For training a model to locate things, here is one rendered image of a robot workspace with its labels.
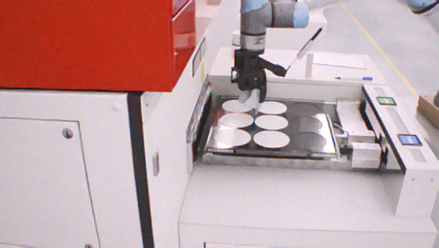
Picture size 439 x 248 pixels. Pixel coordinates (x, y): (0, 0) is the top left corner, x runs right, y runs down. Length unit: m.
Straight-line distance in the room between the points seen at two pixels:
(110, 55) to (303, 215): 0.63
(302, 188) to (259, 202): 0.13
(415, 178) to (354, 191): 0.19
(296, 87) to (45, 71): 0.99
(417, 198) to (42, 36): 0.90
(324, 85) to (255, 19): 0.42
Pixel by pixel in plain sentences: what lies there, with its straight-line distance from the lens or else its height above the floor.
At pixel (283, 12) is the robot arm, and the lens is 1.24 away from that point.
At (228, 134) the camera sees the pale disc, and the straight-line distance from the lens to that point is 1.26.
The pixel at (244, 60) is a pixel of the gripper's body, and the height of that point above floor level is 1.09.
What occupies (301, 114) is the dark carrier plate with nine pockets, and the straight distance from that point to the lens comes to 1.40.
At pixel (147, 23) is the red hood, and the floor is 1.33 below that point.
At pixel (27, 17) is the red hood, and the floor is 1.34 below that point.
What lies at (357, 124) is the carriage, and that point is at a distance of 1.43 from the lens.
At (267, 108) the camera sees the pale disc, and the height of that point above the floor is 0.90.
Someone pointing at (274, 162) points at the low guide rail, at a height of 0.84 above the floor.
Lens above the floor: 1.48
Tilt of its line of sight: 26 degrees down
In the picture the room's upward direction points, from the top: straight up
